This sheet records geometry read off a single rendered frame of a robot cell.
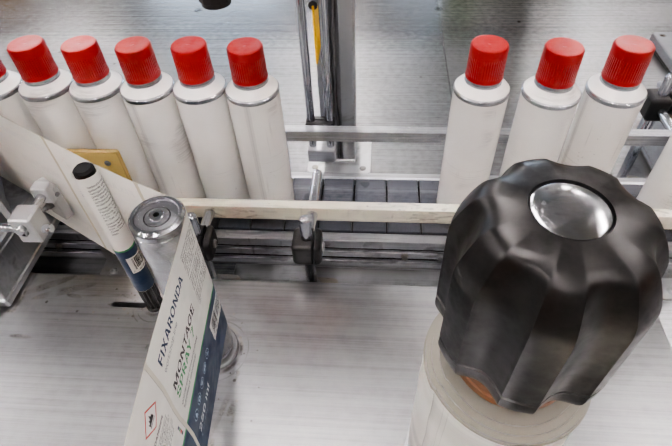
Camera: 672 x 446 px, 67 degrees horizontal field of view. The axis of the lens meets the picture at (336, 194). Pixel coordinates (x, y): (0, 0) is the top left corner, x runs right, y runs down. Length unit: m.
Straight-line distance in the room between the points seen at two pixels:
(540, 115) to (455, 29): 0.57
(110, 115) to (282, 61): 0.46
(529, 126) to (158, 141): 0.36
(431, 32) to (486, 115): 0.55
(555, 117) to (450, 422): 0.31
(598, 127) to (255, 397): 0.39
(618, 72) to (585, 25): 0.61
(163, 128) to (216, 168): 0.07
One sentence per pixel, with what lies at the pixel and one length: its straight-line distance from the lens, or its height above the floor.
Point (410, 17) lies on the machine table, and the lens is 1.08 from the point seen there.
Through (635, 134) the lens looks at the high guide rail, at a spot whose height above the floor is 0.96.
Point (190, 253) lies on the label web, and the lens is 0.37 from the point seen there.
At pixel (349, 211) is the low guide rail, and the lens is 0.55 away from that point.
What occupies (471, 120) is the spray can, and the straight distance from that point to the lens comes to 0.50.
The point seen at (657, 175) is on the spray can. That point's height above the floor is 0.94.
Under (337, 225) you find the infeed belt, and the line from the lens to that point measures 0.58.
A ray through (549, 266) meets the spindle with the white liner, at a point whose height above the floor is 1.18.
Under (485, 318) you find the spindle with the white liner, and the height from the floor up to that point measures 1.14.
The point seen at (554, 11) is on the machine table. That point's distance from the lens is 1.15.
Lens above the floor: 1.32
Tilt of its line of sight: 46 degrees down
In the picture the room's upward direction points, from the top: 3 degrees counter-clockwise
